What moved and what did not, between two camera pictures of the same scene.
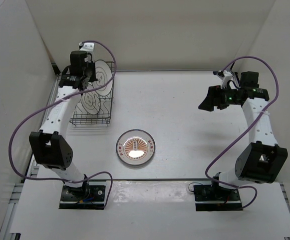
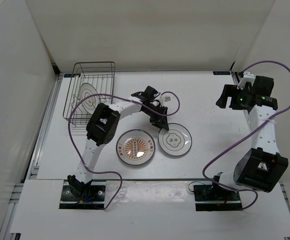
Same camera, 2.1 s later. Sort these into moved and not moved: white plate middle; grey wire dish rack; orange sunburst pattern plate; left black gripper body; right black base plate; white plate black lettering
Moved: left black gripper body; white plate black lettering
Not moved: orange sunburst pattern plate; grey wire dish rack; right black base plate; white plate middle
